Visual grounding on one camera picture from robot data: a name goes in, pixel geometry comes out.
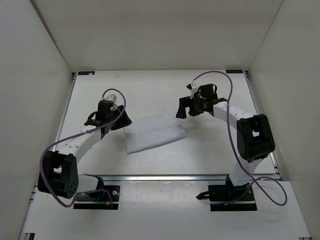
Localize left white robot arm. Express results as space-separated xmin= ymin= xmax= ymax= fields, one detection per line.
xmin=40 ymin=94 xmax=132 ymax=199

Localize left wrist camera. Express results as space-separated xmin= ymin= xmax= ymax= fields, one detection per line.
xmin=102 ymin=94 xmax=117 ymax=104

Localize right blue label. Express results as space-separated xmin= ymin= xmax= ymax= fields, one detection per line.
xmin=225 ymin=69 xmax=243 ymax=74

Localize blue label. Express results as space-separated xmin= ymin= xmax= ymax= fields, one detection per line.
xmin=77 ymin=71 xmax=95 ymax=76
xmin=225 ymin=69 xmax=243 ymax=74

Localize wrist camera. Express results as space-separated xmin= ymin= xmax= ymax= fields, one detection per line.
xmin=102 ymin=94 xmax=117 ymax=104
xmin=186 ymin=82 xmax=199 ymax=99

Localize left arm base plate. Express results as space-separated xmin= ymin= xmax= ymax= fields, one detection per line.
xmin=73 ymin=185 xmax=121 ymax=210

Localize left blue label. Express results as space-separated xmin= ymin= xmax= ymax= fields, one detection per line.
xmin=77 ymin=71 xmax=95 ymax=76

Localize aluminium rail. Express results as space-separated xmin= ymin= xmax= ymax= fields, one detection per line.
xmin=99 ymin=174 xmax=227 ymax=182

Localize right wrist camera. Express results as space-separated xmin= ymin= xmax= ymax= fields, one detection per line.
xmin=186 ymin=82 xmax=199 ymax=99

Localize white skirt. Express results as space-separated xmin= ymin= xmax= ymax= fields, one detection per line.
xmin=123 ymin=113 xmax=187 ymax=154

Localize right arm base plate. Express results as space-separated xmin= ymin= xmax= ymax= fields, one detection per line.
xmin=196 ymin=183 xmax=258 ymax=212

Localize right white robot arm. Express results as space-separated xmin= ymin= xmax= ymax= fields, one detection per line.
xmin=175 ymin=83 xmax=275 ymax=200

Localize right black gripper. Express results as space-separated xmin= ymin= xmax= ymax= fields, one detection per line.
xmin=176 ymin=95 xmax=207 ymax=120

